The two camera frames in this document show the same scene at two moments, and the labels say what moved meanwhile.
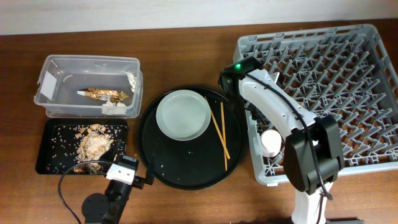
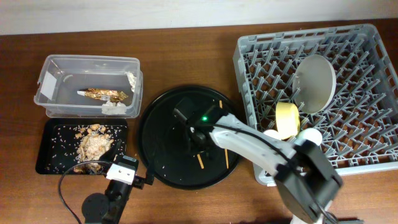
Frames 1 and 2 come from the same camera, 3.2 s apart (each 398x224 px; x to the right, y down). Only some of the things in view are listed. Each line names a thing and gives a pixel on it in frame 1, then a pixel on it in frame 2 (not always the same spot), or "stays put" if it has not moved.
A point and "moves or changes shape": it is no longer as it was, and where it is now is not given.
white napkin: x=112 y=107 stays put
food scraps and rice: x=94 y=143 stays put
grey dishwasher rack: x=342 y=72 stays put
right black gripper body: x=237 y=101 → x=196 y=144
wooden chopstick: x=217 y=126 moves or changes shape
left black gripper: x=138 y=181 stays put
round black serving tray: x=202 y=163 stays put
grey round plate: x=183 y=114 → x=314 y=83
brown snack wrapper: x=111 y=96 stays put
